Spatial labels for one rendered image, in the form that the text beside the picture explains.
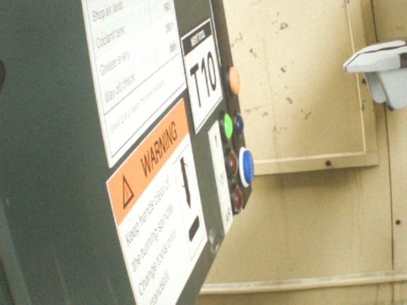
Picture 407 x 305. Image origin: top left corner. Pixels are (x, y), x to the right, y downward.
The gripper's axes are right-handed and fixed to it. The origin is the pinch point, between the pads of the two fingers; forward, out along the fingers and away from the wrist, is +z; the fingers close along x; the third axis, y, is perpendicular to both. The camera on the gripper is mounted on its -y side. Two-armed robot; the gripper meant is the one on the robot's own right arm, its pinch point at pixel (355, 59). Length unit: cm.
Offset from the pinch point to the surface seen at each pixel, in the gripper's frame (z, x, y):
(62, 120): 30.2, -29.2, -7.0
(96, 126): 28.3, -25.9, -5.6
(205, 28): 15.9, -4.8, -6.1
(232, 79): 13.0, -0.8, -0.6
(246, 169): 13.2, -1.0, 7.5
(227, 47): 12.4, 1.0, -3.2
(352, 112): -29, 58, 24
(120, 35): 25.6, -21.6, -9.1
